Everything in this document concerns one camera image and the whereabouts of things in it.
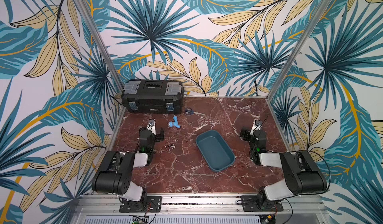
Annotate teal plastic storage tray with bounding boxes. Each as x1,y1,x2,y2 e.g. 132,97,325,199
195,130,235,172

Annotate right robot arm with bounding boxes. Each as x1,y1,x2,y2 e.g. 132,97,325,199
239,128,329,205

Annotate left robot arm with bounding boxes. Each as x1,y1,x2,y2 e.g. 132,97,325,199
91,125,165,202

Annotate silver screw pile left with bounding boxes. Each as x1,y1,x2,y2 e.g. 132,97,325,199
164,144,175,150

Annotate blue toy drill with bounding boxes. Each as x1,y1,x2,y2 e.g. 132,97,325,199
168,115,181,128

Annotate black plastic toolbox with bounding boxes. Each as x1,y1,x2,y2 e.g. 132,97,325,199
121,80,184,114

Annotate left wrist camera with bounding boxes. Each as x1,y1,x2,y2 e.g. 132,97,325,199
147,119,156,135

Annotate blue handled scissors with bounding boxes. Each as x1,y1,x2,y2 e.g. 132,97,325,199
185,107,205,116

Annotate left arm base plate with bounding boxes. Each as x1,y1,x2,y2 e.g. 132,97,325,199
119,196,162,213

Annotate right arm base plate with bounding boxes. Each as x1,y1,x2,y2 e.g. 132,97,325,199
236,195,284,212

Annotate aluminium front rail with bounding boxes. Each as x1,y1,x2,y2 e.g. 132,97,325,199
74,193,328,217

